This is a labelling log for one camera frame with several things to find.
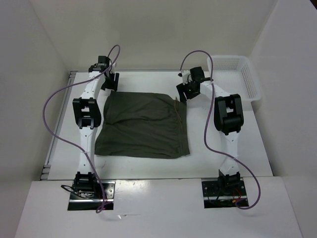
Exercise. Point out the olive green shorts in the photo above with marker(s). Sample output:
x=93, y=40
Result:
x=143, y=125

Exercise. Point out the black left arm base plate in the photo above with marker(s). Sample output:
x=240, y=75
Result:
x=89, y=199

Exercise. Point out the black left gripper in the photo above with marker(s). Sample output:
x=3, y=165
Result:
x=114, y=85

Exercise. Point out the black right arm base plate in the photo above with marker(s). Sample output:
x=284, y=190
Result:
x=225, y=198

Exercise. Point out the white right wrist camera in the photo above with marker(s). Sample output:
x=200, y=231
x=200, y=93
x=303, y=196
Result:
x=185, y=75

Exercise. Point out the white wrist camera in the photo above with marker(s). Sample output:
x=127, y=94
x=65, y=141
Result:
x=185, y=75
x=112, y=68

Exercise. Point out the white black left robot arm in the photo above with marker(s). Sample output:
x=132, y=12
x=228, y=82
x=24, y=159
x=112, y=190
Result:
x=88, y=118

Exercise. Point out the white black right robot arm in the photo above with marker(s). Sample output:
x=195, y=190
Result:
x=228, y=119

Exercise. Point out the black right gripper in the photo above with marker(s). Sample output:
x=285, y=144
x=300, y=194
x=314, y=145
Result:
x=182, y=88

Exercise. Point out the white perforated plastic basket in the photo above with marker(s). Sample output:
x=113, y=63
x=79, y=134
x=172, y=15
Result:
x=235, y=75

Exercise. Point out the aluminium table edge rail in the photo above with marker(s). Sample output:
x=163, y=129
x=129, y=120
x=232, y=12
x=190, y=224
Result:
x=52, y=148

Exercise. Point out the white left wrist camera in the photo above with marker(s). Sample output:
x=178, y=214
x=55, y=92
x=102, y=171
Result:
x=112, y=68

